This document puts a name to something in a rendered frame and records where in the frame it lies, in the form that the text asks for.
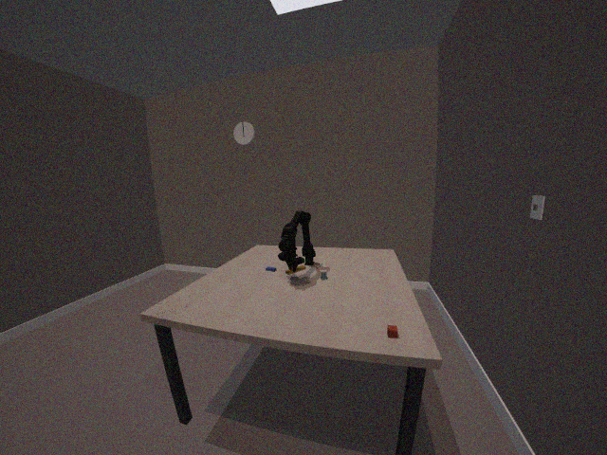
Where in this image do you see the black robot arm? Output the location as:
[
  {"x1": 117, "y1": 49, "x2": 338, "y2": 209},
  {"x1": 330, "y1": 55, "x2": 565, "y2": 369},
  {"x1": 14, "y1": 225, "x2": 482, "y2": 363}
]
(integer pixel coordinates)
[{"x1": 278, "y1": 210, "x2": 316, "y2": 265}]

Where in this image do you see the yellow-brown bar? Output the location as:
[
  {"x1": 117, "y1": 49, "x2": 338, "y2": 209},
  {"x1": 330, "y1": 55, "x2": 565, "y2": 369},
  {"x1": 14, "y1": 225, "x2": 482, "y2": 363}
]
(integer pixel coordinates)
[{"x1": 285, "y1": 265, "x2": 306, "y2": 275}]

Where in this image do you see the small red block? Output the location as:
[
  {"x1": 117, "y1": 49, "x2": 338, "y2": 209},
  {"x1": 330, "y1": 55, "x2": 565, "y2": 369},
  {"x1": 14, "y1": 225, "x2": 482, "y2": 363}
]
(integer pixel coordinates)
[{"x1": 387, "y1": 325, "x2": 398, "y2": 338}]

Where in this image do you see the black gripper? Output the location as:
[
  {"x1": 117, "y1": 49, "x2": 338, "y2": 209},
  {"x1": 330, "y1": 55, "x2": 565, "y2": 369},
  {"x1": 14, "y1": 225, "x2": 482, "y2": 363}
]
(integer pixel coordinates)
[{"x1": 285, "y1": 247, "x2": 304, "y2": 272}]

